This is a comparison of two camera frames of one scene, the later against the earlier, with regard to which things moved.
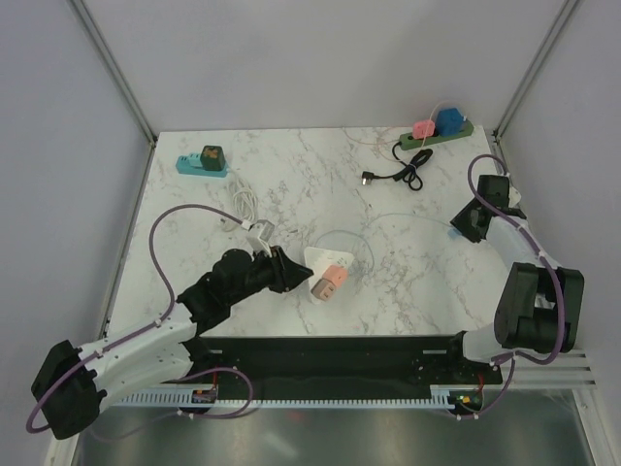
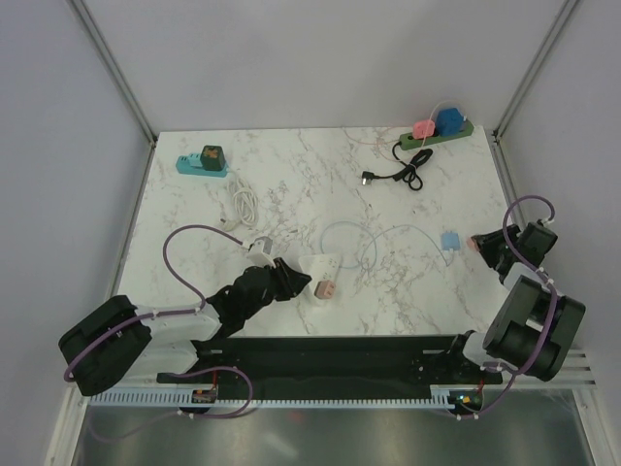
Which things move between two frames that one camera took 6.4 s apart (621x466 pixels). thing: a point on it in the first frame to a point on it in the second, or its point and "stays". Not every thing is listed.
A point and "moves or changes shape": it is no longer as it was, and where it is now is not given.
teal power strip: [193, 164] stays
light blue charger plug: [454, 233] moves or changes shape
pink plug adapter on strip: [422, 129] stays
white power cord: [244, 201] stays
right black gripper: [459, 222] to [485, 244]
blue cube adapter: [448, 121] stays
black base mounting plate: [444, 363] stays
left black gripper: [287, 274] to [291, 282]
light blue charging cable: [366, 226] to [410, 226]
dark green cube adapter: [212, 157] stays
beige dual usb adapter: [323, 289] stays
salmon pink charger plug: [336, 274] to [471, 244]
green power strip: [408, 141] stays
